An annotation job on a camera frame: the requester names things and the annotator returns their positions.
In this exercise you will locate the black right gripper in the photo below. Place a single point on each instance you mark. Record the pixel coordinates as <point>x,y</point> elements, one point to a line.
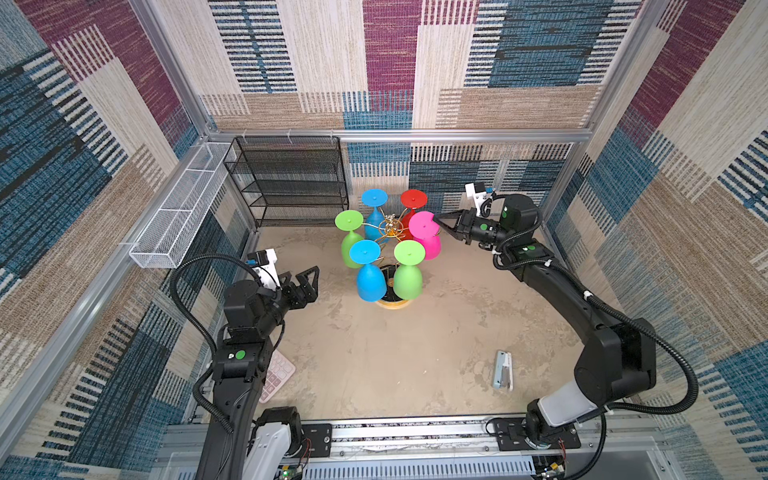
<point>465,220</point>

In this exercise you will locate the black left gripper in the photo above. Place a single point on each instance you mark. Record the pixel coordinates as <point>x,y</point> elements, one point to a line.
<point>307,295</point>

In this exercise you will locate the pink wine glass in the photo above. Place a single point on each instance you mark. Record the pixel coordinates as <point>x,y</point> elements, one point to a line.
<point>425,230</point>

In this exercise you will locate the green front wine glass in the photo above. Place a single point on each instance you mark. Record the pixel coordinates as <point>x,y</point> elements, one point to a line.
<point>408,280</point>

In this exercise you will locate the green wine glass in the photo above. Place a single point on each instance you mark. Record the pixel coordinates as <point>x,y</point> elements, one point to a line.
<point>408,280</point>
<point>349,221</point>

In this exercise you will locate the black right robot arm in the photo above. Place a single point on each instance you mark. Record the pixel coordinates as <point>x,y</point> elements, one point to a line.
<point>619,356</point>

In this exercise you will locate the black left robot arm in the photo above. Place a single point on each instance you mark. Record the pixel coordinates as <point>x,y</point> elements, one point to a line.
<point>231,386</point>

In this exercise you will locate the red wine glass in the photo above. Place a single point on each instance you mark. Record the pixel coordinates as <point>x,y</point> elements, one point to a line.
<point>412,200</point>

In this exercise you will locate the gold wine glass rack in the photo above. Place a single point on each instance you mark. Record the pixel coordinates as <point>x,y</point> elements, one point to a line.
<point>390,228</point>

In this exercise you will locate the blue front wine glass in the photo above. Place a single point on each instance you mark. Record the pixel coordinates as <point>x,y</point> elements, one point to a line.
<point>370,281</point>

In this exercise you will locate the blue wine glass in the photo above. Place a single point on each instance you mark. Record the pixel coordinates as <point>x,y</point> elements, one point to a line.
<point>370,281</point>
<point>375,199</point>

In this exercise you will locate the green back wine glass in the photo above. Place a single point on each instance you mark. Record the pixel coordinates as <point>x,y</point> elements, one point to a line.
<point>349,221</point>

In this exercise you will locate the blue back wine glass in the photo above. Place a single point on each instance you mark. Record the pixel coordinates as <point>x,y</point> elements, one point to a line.
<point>375,199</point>

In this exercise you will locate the silver stapler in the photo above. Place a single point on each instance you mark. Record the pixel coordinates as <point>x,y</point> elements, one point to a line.
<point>503,371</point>

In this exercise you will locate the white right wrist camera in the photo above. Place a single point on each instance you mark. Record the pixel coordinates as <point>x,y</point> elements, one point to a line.
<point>482,197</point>

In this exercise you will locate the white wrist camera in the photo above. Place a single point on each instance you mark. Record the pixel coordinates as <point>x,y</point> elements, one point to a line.
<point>263,262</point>
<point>482,197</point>

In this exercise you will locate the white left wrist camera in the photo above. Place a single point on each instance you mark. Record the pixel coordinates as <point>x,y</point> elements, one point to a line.
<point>263,262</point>

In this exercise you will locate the black wire shelf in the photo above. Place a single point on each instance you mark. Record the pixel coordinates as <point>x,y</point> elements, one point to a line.
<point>289,181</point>

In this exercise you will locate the white mesh wall basket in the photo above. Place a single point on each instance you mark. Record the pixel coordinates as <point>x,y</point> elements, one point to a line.
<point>165,241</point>

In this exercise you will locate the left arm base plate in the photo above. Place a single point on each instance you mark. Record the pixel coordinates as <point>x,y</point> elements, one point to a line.
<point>315,441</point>

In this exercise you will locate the aluminium mounting rail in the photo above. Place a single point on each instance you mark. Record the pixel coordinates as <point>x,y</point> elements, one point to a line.
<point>461,447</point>

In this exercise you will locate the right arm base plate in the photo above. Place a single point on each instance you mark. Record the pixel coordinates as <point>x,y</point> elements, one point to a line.
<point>517,433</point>

